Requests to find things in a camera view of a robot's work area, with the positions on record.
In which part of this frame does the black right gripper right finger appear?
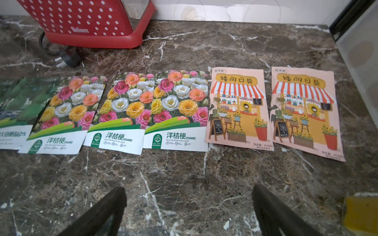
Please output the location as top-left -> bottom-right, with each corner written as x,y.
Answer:
252,184 -> 321,236

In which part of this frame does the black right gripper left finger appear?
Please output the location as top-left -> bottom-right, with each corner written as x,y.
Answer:
59,187 -> 127,236

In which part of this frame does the flower seed packet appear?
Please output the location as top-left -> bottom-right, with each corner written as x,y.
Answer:
136,70 -> 209,152
18,76 -> 108,154
83,72 -> 156,155

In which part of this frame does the orange striped seed packet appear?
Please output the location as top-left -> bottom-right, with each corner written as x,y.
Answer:
205,67 -> 274,151
270,67 -> 346,162

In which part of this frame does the yellow bottle black cap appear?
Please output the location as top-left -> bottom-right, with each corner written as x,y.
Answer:
343,196 -> 378,236

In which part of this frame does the red polka dot toaster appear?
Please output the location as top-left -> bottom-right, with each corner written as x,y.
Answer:
18,0 -> 156,49

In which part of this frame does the black toaster cable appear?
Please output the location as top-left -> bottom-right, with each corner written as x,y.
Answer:
38,31 -> 83,69

